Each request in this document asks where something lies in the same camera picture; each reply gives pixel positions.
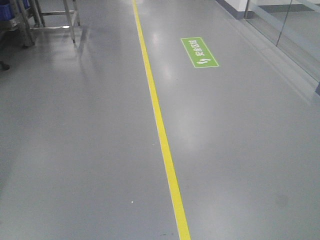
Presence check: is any blue crate on shelf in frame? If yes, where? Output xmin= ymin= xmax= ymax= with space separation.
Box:
xmin=0 ymin=0 xmax=31 ymax=21

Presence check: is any glass partition wall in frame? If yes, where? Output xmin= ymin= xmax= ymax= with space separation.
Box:
xmin=245 ymin=0 xmax=320 ymax=82

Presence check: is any steel table frame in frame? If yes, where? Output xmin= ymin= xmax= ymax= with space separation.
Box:
xmin=10 ymin=0 xmax=81 ymax=48

